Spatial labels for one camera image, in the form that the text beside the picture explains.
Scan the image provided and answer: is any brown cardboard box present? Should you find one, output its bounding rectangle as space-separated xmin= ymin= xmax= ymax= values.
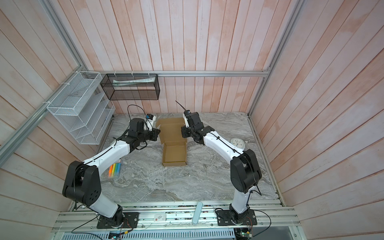
xmin=156 ymin=118 xmax=187 ymax=167

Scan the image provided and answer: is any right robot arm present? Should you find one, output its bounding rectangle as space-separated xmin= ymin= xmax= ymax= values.
xmin=181 ymin=110 xmax=262 ymax=217

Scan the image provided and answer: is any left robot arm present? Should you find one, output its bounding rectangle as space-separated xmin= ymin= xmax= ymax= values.
xmin=62 ymin=114 xmax=161 ymax=227

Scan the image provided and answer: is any white round clock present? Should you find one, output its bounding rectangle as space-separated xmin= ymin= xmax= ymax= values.
xmin=230 ymin=138 xmax=246 ymax=150

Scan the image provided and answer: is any coloured marker pack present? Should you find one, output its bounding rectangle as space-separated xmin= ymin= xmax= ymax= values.
xmin=108 ymin=162 xmax=121 ymax=179

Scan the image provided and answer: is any black mesh basket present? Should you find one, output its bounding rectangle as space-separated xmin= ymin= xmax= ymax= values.
xmin=101 ymin=73 xmax=161 ymax=101

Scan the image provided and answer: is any paper sheet in basket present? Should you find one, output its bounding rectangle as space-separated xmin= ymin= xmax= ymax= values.
xmin=112 ymin=77 xmax=156 ymax=88

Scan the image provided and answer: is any white label tag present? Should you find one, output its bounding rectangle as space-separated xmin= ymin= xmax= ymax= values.
xmin=154 ymin=214 xmax=167 ymax=222

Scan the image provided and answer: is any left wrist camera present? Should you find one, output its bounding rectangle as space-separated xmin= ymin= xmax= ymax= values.
xmin=145 ymin=114 xmax=156 ymax=132

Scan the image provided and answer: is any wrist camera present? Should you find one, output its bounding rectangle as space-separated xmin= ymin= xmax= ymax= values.
xmin=183 ymin=110 xmax=191 ymax=128
xmin=145 ymin=114 xmax=156 ymax=132

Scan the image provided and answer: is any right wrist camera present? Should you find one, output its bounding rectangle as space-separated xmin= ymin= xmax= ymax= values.
xmin=183 ymin=110 xmax=191 ymax=128

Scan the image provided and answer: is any white wire mesh shelf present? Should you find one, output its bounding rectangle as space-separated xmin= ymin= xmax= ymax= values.
xmin=47 ymin=72 xmax=115 ymax=145

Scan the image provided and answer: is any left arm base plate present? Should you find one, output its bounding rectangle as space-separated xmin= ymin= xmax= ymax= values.
xmin=97 ymin=211 xmax=140 ymax=229

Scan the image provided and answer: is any aluminium wall frame bar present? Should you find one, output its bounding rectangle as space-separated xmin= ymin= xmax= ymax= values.
xmin=99 ymin=70 xmax=270 ymax=77

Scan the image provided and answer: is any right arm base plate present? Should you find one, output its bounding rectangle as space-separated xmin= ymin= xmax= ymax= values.
xmin=214 ymin=208 xmax=258 ymax=227

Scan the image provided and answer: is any aluminium front rail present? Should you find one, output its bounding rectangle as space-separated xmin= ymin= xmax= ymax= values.
xmin=52 ymin=200 xmax=301 ymax=233

